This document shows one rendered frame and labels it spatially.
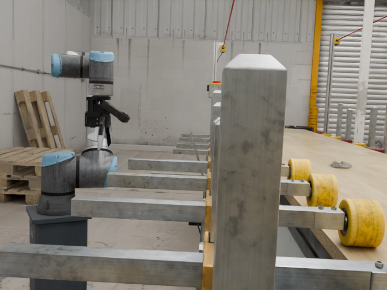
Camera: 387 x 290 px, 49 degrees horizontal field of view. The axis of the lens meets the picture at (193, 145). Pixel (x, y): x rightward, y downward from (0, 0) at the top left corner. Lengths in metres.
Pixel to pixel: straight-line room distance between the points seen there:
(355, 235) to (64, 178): 1.47
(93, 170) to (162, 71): 7.32
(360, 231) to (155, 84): 8.59
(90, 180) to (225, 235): 1.75
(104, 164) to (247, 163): 1.76
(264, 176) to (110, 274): 0.30
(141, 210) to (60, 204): 1.29
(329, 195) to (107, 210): 0.49
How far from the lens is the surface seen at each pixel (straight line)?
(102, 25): 9.55
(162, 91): 9.18
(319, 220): 0.74
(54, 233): 2.00
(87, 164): 1.98
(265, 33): 9.30
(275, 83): 0.24
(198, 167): 1.21
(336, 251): 0.77
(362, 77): 2.98
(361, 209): 0.75
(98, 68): 1.60
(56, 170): 1.97
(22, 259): 0.52
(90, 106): 1.63
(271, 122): 0.24
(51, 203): 2.00
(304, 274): 0.50
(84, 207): 0.75
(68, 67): 1.72
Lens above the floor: 1.14
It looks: 6 degrees down
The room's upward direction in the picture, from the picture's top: 2 degrees clockwise
